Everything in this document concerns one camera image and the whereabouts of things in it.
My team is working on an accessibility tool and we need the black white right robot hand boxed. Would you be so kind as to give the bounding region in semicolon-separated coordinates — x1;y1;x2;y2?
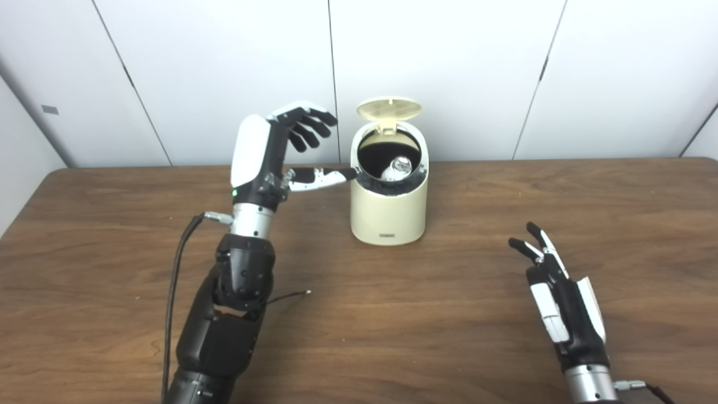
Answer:
508;222;610;372

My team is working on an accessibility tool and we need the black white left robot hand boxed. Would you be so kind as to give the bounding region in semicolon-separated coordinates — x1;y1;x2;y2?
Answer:
230;101;360;213

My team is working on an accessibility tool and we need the cream round bin lid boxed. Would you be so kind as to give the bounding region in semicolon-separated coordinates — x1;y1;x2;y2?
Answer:
357;97;422;136

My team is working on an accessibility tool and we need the small white plastic bottle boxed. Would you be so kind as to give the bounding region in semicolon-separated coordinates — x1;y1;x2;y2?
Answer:
381;157;414;182

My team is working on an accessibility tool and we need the cream-colored bin body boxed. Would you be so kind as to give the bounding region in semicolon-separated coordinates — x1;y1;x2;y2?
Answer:
349;125;430;246

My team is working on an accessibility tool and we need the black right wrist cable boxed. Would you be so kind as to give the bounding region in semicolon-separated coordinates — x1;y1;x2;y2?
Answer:
614;380;679;404

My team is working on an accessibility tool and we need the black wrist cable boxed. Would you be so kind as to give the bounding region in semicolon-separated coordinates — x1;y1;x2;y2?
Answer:
161;212;234;402
614;380;679;404

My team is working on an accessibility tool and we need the thin black loose wire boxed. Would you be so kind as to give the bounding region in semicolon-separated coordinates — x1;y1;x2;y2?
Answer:
264;290;312;306

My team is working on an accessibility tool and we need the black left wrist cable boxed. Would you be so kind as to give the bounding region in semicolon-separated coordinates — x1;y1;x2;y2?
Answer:
161;212;234;402

